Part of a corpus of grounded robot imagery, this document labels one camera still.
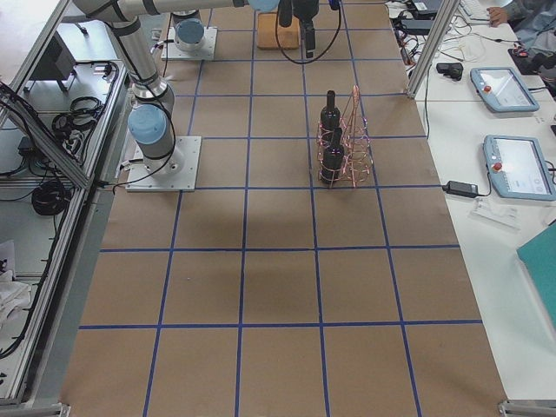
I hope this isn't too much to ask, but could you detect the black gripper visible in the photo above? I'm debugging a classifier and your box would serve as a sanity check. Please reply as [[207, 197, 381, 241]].
[[293, 0, 319, 58]]

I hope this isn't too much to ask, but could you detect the dark wine bottle carried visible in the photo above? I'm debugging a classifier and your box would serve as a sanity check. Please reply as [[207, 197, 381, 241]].
[[277, 0, 293, 28]]

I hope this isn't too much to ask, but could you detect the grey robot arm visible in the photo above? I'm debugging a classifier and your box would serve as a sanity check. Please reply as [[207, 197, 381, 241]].
[[75, 1, 319, 112], [170, 10, 205, 52]]

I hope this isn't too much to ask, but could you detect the wooden serving tray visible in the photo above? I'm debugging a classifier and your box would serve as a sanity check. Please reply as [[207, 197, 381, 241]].
[[255, 12, 301, 50]]

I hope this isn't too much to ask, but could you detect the dark wine bottle in basket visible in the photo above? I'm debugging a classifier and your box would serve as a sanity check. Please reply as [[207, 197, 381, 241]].
[[320, 90, 341, 142]]

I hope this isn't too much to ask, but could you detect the blue teach pendant far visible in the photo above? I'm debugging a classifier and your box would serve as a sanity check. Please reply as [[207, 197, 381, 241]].
[[470, 67, 539, 113]]

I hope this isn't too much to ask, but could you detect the blue teach pendant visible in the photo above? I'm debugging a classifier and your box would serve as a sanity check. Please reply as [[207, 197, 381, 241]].
[[470, 67, 539, 113], [483, 135, 555, 202]]

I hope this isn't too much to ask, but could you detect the black power adapter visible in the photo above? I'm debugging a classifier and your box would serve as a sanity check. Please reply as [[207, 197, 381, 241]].
[[442, 181, 480, 198]]

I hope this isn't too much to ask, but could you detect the blue teach pendant near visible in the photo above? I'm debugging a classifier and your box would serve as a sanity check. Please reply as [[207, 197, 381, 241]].
[[483, 135, 555, 202]]

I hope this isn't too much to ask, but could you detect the teal board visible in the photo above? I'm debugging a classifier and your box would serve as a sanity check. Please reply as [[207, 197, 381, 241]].
[[517, 225, 555, 310]]

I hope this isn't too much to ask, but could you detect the white cloth bundle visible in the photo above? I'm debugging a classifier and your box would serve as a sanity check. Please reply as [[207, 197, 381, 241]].
[[0, 241, 34, 331]]

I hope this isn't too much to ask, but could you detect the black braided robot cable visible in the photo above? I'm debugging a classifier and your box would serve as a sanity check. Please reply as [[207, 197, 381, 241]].
[[274, 0, 344, 65]]

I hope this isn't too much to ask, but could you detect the copper wire bottle basket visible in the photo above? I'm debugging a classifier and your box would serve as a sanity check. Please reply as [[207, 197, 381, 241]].
[[317, 85, 373, 189]]

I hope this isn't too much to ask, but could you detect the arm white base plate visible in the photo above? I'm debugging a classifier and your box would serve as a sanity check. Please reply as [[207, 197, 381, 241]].
[[125, 136, 202, 192], [161, 27, 217, 61]]

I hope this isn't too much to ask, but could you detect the aluminium frame post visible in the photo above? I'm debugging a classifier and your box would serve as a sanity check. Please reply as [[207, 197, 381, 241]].
[[406, 0, 460, 99]]

